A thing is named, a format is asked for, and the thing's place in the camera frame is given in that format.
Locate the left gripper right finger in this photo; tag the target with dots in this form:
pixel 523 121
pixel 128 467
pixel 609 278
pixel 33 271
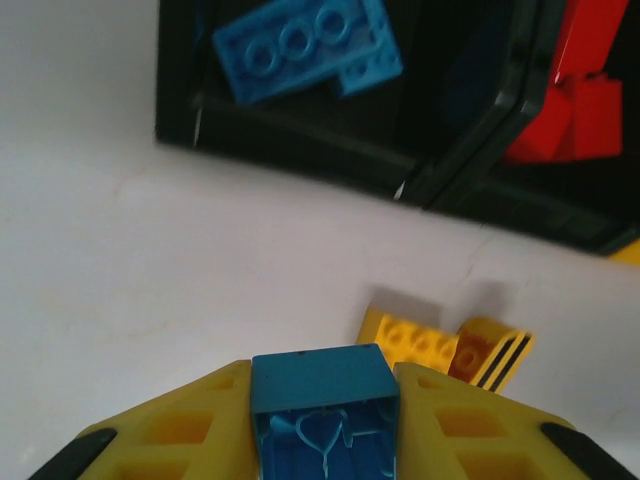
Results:
pixel 475 425

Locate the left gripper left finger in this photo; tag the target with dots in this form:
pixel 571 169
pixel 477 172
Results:
pixel 165 430

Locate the yellow black-striped lego brick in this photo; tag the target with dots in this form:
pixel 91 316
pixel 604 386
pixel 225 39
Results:
pixel 505 360

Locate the long blue lego brick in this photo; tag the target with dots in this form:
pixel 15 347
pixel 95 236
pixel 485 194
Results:
pixel 320 380

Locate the red lego brick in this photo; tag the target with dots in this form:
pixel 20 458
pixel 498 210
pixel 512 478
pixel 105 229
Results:
pixel 590 35
pixel 537 130

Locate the blue L-shaped lego piece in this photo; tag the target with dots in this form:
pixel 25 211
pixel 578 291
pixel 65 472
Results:
pixel 300 55

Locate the black plastic bin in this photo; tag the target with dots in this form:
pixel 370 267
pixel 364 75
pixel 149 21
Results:
pixel 525 210
pixel 300 140

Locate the yellow plastic bin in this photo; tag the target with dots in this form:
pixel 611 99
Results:
pixel 627 255

